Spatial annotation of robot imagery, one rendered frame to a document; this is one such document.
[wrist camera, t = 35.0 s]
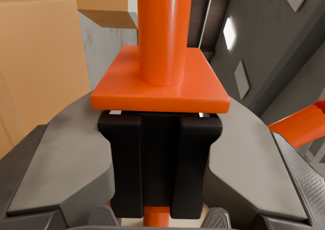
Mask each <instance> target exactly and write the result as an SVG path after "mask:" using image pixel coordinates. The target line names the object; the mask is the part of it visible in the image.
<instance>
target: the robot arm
mask: <svg viewBox="0 0 325 230"><path fill-rule="evenodd" d="M92 92H93V90H92V91H90V92H89V93H87V94H85V95H84V96H82V97H80V98H79V99H77V100H75V101H74V102H72V103H71V104H69V105H68V106H66V107H65V108H64V109H63V110H61V111H60V112H59V113H58V114H57V115H56V116H54V117H53V118H52V119H51V120H50V121H49V122H48V123H47V124H41V125H37V126H36V127H35V128H34V129H33V130H32V131H31V132H30V133H29V134H28V135H26V136H25V137H24V138H23V139H22V140H21V141H20V142H19V143H18V144H17V145H16V146H15V147H13V148H12V149H11V150H10V151H9V152H8V153H7V154H6V155H5V156H4V157H3V158H2V159H1V160H0V230H325V179H324V178H323V177H322V176H321V175H320V174H319V173H318V172H317V171H316V170H315V169H314V168H313V167H312V166H311V165H310V164H309V163H308V162H307V161H306V160H305V158H304V157H303V156H302V155H301V154H300V153H299V152H298V151H297V150H296V149H295V148H294V147H293V146H292V145H291V144H290V143H289V142H288V141H287V140H286V139H285V138H284V137H283V136H282V135H281V134H280V133H278V132H271V131H270V129H269V128H268V127H267V126H266V125H265V124H264V123H263V122H262V121H261V120H260V119H259V118H258V117H257V116H256V115H255V114H254V113H252V112H251V111H250V110H249V109H247V108H246V107H244V106H243V105H241V104H240V103H239V102H237V101H236V100H234V99H233V98H232V97H230V96H229V97H230V99H231V103H230V107H229V110H228V112H227V113H225V114H220V113H209V116H210V117H216V118H219V119H220V121H221V124H222V133H221V135H220V136H219V138H218V139H217V140H216V141H215V142H214V143H212V144H211V146H210V149H209V154H208V158H207V163H206V168H205V172H204V179H203V190H202V194H203V198H204V199H205V201H206V202H207V203H208V204H209V205H210V206H211V207H212V208H210V209H209V210H208V213H207V215H206V217H205V219H204V221H203V223H202V225H201V227H200V228H181V227H133V226H119V223H118V221H117V219H116V217H115V215H114V213H113V211H112V209H111V207H110V206H108V205H105V204H106V203H107V202H108V201H110V200H111V199H112V197H113V195H114V193H115V179H114V168H113V160H112V153H111V146H110V142H109V141H108V140H107V139H106V138H105V137H104V136H103V135H102V134H101V132H99V131H98V126H97V123H98V120H99V118H100V116H101V115H103V114H109V113H110V110H95V109H93V107H92V104H91V98H90V96H91V93H92Z"/></svg>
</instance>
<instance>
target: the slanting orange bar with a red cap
mask: <svg viewBox="0 0 325 230"><path fill-rule="evenodd" d="M267 127H268V128H269V129H270V131H271V132H278V133H280V134H281V135H282V136H283V137H284V138H285V139H286V140H287V141H288V142H289V143H290V144H291V145H292V146H293V147H294V148H297V147H300V146H302V145H304V144H307V143H309V142H311V141H314V140H316V139H318V138H321V137H323V136H325V99H320V100H318V101H316V102H314V103H313V104H312V105H310V106H308V107H306V108H304V109H302V110H300V111H298V112H296V113H294V114H291V115H289V116H287V117H285V118H283V119H281V120H279V121H277V122H275V123H273V124H271V125H269V126H267Z"/></svg>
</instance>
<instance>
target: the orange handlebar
mask: <svg viewBox="0 0 325 230"><path fill-rule="evenodd" d="M191 1H192V0H137V14H138V50H139V78H140V79H141V80H142V81H143V82H144V83H146V84H149V85H153V86H161V87H162V86H173V85H176V84H179V83H180V82H181V81H182V80H183V78H184V69H185V59H186V49H187V40H188V30H189V20H190V10H191ZM169 218H170V213H144V215H143V227H169Z"/></svg>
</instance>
